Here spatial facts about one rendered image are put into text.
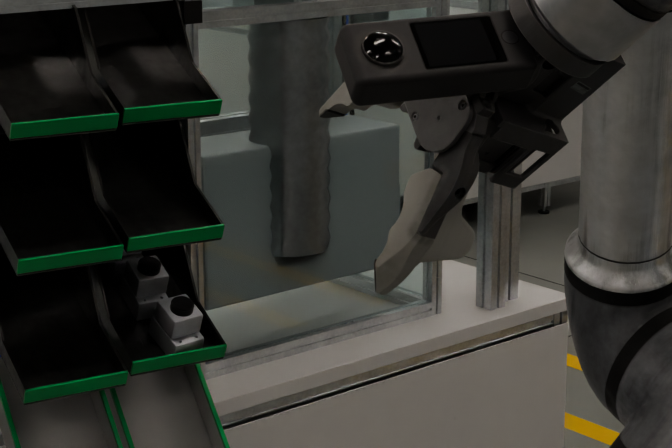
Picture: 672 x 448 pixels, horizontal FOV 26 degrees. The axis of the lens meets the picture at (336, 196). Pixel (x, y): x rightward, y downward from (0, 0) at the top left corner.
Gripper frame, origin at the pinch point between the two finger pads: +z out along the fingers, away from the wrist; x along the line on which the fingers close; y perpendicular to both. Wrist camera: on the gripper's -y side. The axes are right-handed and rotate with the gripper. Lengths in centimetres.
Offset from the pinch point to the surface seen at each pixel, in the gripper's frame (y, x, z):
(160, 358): 41, 36, 72
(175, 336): 42, 39, 71
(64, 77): 23, 64, 57
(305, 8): 99, 126, 81
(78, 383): 29, 32, 75
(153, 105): 30, 57, 50
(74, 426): 37, 34, 87
